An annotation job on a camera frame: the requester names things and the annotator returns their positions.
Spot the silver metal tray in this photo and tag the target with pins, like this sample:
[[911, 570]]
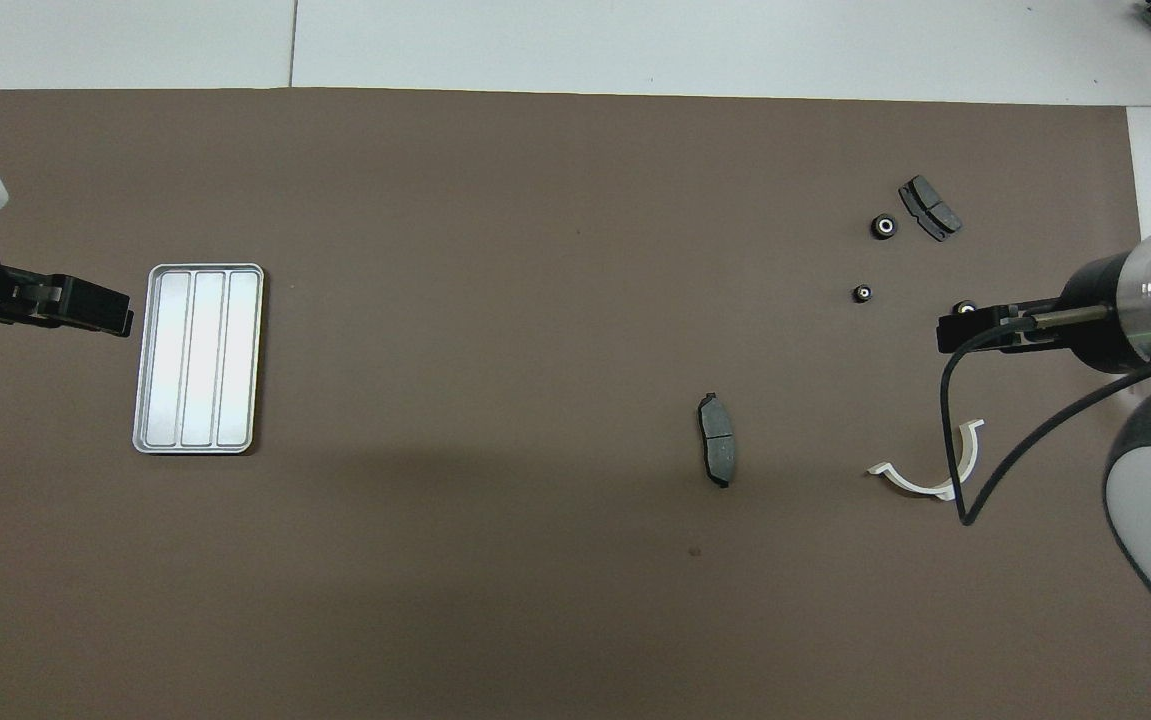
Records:
[[200, 400]]

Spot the brown table mat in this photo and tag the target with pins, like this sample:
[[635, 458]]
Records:
[[435, 200]]

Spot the small black bearing gear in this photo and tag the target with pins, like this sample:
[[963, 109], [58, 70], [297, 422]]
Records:
[[963, 306], [862, 293], [884, 226]]

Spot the single grey brake pad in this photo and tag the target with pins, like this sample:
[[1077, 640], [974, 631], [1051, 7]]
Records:
[[717, 440]]

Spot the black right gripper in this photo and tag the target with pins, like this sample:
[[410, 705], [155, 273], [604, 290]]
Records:
[[1100, 315]]

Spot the white semicircular plastic bracket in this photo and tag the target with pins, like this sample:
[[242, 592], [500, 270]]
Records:
[[920, 487]]

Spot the stacked grey brake pads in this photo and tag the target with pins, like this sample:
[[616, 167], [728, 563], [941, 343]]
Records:
[[930, 208]]

